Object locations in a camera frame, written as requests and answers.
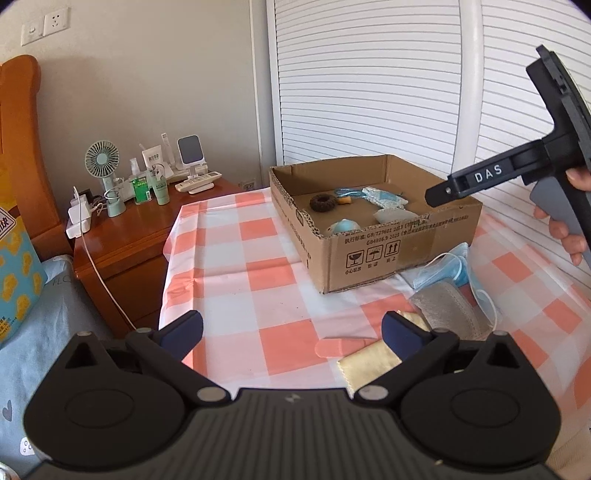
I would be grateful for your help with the white remote control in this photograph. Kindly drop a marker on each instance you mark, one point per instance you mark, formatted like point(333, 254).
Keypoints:
point(199, 183)

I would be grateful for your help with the white phone stand with phone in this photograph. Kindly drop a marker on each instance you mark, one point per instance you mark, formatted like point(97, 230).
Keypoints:
point(191, 155)

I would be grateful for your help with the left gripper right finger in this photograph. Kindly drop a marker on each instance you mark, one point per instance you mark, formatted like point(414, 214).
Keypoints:
point(423, 354)

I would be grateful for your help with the green mini desk fan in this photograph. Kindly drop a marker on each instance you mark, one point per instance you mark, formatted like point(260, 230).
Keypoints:
point(101, 161)

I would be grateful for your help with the grey fabric pouch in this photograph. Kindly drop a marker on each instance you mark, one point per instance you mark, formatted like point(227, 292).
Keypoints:
point(444, 306)
point(388, 215)

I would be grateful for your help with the blue round plush toy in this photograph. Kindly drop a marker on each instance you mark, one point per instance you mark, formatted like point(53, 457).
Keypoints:
point(342, 226)

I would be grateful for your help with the blue bed sheet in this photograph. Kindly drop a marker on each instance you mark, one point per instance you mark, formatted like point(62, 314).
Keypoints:
point(63, 309)

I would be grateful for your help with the person's right hand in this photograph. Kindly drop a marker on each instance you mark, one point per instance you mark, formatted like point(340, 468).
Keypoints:
point(551, 202)

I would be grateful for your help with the patterned sachet with blue tassel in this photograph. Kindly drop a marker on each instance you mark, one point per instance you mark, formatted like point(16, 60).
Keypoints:
point(381, 198)

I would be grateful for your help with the brown cardboard box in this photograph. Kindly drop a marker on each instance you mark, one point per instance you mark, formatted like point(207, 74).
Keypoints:
point(377, 251)

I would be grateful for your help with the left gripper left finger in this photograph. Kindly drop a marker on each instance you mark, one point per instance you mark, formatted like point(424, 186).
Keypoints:
point(162, 352)

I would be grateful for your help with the wooden nightstand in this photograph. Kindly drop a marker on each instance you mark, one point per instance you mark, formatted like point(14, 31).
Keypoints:
point(120, 261)

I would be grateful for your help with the wall socket plate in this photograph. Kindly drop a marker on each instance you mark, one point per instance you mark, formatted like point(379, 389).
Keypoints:
point(40, 28)

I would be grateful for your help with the white card box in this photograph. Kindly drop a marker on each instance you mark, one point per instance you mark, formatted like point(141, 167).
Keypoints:
point(152, 158)

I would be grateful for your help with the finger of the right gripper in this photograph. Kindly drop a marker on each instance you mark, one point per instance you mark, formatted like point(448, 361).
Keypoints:
point(484, 175)

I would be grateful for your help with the green bottle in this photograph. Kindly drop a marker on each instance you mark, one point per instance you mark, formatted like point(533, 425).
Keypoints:
point(141, 190)

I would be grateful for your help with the white power strip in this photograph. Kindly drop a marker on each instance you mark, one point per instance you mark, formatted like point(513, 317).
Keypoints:
point(83, 207)

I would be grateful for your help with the brown hair scrunchie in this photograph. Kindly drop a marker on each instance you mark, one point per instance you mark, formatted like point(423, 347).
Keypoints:
point(323, 203)

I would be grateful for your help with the pale green cup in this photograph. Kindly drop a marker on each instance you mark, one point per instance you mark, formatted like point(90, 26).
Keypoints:
point(160, 188)

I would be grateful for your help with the blue surgical mask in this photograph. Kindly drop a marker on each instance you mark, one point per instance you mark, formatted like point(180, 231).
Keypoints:
point(454, 267)

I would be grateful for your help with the pink checkered tablecloth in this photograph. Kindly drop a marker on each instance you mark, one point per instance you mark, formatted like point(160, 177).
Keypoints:
point(231, 260)

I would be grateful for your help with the yellow cloth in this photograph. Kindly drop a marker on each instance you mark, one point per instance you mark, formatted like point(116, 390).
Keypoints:
point(366, 365)

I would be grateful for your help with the wooden bed headboard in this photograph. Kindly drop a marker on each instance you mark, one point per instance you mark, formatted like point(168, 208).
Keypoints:
point(22, 157)

